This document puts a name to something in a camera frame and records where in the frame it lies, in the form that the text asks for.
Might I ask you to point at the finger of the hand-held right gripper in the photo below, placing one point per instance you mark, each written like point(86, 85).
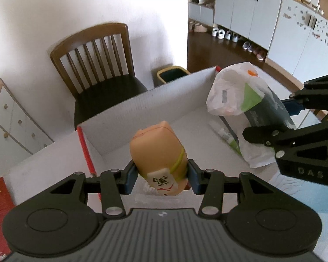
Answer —
point(293, 108)
point(273, 136)

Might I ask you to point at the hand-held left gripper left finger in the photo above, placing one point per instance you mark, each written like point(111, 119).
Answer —
point(129, 181)

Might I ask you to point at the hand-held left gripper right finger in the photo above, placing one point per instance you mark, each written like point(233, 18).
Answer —
point(194, 181)

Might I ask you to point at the beige plush toy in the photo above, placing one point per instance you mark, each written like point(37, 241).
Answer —
point(155, 152)

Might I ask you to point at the red cardboard box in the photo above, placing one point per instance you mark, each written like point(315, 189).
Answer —
point(142, 106)

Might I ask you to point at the white plastic bag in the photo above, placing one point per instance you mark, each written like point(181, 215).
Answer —
point(270, 110)
point(229, 87)

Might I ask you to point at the white green tube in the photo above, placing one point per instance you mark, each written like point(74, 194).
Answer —
point(225, 134)

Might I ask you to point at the dark wooden chair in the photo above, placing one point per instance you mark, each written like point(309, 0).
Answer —
point(109, 98)

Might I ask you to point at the row of shoes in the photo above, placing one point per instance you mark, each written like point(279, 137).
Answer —
point(235, 39)

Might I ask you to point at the yellow green trash bin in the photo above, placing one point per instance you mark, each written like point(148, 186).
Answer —
point(175, 74)

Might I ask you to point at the white wooden-top sideboard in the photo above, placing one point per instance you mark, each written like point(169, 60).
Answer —
point(16, 131)

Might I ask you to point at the pink slippers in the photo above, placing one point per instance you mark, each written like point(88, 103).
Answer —
point(197, 27)

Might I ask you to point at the white wall cupboard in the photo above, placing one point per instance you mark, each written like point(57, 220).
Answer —
point(262, 13)

